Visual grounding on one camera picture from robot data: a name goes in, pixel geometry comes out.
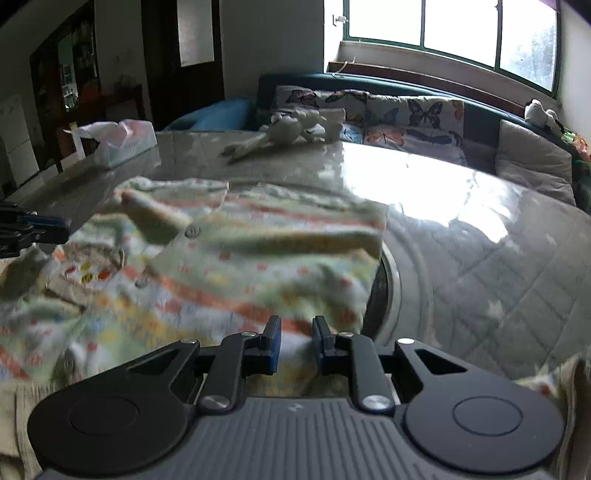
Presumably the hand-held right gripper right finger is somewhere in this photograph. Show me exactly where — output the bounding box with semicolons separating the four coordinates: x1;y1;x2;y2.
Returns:
312;316;468;411

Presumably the butterfly print bumper cushion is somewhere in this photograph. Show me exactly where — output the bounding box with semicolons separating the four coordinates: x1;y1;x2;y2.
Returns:
256;71;591;185

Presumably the blue cushion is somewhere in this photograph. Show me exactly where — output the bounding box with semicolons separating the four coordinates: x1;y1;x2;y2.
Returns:
164;98;254;131

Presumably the grey cushion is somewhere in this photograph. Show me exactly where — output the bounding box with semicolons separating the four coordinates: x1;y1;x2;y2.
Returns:
495;120;577;206

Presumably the wall calendar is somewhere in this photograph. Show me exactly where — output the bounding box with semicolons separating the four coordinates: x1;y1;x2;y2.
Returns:
177;0;216;68

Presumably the round grey laundry basket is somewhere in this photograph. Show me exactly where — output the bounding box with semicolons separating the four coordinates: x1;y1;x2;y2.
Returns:
362;231;437;344

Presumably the dark wooden cabinet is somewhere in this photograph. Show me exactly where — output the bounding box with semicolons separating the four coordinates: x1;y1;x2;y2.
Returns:
28;0;100;121

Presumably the white plush toy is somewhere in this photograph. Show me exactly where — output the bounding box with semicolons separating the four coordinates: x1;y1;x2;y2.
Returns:
222;109;347;164

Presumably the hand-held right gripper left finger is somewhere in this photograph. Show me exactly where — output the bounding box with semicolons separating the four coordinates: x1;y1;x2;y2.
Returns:
127;316;283;412

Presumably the panda plush toy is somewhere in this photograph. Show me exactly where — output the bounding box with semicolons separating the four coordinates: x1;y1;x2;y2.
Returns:
524;98;560;130

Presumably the beige cloth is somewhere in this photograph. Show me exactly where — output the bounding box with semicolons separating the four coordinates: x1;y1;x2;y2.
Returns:
0;378;93;480

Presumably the green framed window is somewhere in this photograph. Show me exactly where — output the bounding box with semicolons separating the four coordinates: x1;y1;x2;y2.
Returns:
323;0;562;93

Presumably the grey quilted table cover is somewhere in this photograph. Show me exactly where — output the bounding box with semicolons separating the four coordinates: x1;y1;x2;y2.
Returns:
0;131;591;393

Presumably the striped pastel baby garment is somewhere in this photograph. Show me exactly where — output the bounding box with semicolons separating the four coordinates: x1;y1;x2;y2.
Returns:
0;178;387;398

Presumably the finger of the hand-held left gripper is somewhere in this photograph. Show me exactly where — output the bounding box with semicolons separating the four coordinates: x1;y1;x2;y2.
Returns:
0;220;71;258
0;204;38;223

